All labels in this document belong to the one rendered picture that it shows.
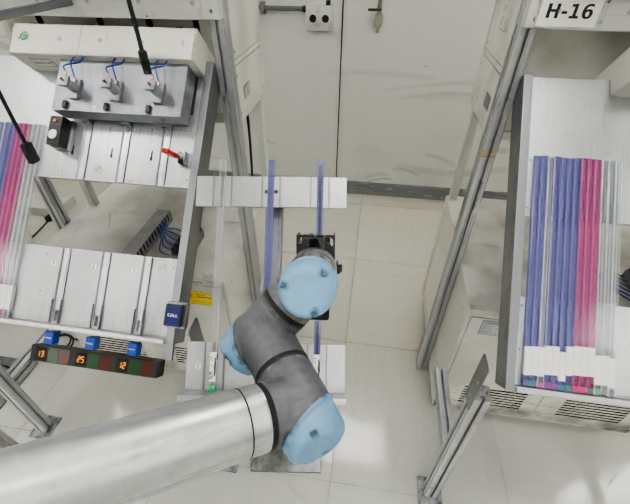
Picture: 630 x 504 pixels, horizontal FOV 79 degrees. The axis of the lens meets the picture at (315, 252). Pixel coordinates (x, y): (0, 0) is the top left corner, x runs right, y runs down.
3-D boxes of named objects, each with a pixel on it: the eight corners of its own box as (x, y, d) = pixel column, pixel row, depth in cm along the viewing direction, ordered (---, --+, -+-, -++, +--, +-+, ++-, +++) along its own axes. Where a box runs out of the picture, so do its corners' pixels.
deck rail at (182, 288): (184, 341, 96) (172, 345, 90) (177, 340, 96) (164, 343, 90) (222, 75, 103) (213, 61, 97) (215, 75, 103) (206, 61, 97)
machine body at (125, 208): (246, 388, 160) (224, 282, 120) (93, 365, 168) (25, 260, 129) (280, 281, 209) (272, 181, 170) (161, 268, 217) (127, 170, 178)
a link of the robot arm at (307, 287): (259, 295, 48) (305, 247, 47) (273, 277, 59) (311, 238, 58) (304, 337, 49) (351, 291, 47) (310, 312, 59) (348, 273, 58)
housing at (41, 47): (214, 91, 104) (192, 59, 90) (51, 82, 109) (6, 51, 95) (218, 63, 104) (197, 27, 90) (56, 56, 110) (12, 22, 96)
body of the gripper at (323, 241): (336, 232, 74) (337, 238, 62) (336, 275, 75) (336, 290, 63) (297, 231, 74) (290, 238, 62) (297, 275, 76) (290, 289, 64)
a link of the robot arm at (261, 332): (232, 394, 48) (292, 334, 46) (209, 331, 55) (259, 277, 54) (273, 402, 53) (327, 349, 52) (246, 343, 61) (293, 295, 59)
